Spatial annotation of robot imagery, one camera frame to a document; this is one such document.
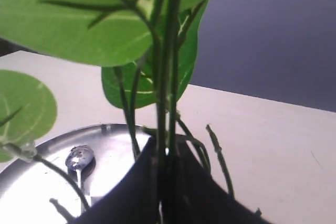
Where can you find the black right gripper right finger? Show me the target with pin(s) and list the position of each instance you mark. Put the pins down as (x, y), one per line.
(192, 196)

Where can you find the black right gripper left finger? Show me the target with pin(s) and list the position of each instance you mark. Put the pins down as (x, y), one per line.
(135, 198)

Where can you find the stainless steel spoon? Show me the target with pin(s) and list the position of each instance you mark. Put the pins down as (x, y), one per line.
(81, 161)

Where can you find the red artificial anthurium flower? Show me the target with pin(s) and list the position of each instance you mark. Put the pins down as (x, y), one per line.
(133, 41)

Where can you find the round stainless steel plate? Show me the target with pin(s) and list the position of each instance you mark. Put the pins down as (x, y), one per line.
(26, 188)

